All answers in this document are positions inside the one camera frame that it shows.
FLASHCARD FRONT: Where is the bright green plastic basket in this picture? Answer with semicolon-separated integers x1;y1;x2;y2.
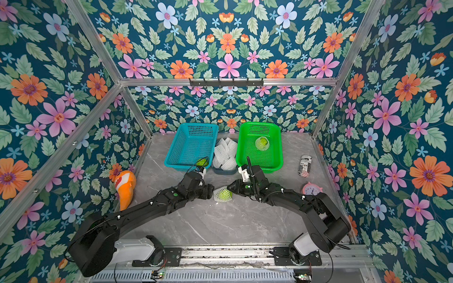
236;122;284;173

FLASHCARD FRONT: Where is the striped drink can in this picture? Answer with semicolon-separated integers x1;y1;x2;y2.
298;154;312;178

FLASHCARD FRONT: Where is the pile of white foam nets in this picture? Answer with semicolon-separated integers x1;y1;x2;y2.
212;138;238;171

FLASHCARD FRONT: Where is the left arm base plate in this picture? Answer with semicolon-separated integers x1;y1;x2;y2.
132;247;182;267

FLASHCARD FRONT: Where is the orange clownfish toy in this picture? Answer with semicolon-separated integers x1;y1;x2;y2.
114;171;137;211

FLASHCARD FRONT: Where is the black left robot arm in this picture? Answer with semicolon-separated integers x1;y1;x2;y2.
68;172;214;277

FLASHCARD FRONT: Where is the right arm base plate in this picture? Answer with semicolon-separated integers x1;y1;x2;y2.
269;246;322;266

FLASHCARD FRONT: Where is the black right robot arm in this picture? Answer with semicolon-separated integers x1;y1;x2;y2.
226;163;351;265

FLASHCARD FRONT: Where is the white foam net sleeve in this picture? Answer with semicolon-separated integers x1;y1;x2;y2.
255;136;270;151
213;186;233;203

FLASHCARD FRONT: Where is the dark-topped green custard apple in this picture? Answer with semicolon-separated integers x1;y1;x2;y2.
219;189;232;202

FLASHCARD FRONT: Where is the green custard apple at edge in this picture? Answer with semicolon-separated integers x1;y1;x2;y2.
196;158;209;167

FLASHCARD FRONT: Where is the grey bin of nets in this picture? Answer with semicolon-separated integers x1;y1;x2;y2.
212;167;238;176

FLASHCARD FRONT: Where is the pink alarm clock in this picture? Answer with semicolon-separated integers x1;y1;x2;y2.
302;182;323;196

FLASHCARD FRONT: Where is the teal plastic basket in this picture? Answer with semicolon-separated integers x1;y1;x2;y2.
164;123;219;172

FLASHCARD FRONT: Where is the black hook rail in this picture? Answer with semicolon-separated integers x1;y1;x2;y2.
189;79;264;87

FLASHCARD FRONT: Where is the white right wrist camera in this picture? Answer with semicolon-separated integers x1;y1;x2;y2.
238;165;250;183

